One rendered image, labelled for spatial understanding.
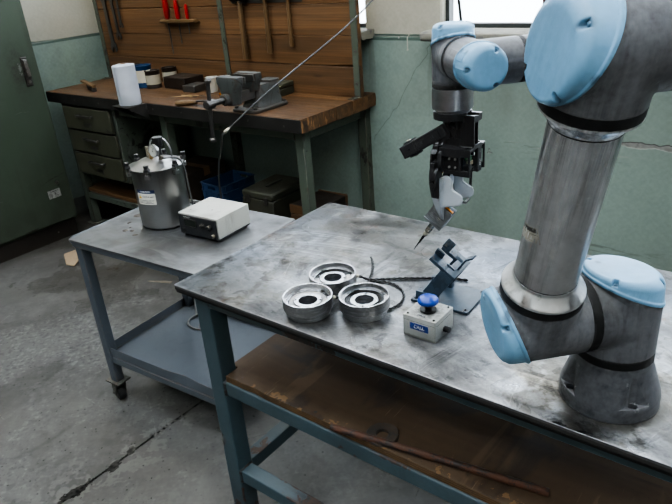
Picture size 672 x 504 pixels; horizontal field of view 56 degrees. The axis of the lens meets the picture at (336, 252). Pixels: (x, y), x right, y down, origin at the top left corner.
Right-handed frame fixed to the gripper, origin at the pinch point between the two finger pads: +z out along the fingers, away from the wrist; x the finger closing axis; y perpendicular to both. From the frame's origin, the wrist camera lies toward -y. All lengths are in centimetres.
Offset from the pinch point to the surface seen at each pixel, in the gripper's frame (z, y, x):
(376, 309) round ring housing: 16.6, -6.8, -15.8
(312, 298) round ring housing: 17.5, -22.0, -16.8
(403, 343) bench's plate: 19.7, 1.4, -19.8
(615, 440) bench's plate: 20, 41, -27
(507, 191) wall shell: 53, -41, 150
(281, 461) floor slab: 100, -60, 6
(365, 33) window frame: -14, -110, 147
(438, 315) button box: 15.2, 6.0, -14.3
